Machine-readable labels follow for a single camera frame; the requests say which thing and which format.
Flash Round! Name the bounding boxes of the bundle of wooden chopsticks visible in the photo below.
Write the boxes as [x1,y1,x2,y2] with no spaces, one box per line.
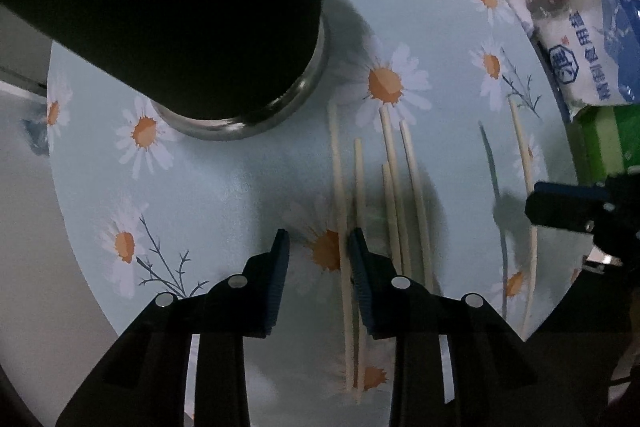
[327,102,436,405]

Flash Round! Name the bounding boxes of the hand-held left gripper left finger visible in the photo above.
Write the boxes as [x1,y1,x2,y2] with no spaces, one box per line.
[55,228,291,427]

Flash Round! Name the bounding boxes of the green sugar bag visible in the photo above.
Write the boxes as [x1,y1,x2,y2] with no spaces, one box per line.
[572,104,640,185]

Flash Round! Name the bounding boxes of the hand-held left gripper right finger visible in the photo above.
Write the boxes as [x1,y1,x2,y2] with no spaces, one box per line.
[347,227,538,427]

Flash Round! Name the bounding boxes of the white and blue salt bag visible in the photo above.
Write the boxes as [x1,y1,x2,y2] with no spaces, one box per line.
[532,0,640,120]

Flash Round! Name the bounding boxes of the black cylindrical utensil holder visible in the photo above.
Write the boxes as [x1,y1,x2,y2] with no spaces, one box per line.
[0,0,337,142]

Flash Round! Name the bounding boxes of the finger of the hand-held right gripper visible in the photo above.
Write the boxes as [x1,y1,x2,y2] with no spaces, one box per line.
[534,181,608,201]
[525,193,599,233]

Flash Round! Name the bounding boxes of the single wooden chopstick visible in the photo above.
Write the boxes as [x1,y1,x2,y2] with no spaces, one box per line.
[507,99,538,340]

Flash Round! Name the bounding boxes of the daisy print tablecloth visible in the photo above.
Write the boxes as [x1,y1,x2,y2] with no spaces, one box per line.
[45,0,581,427]

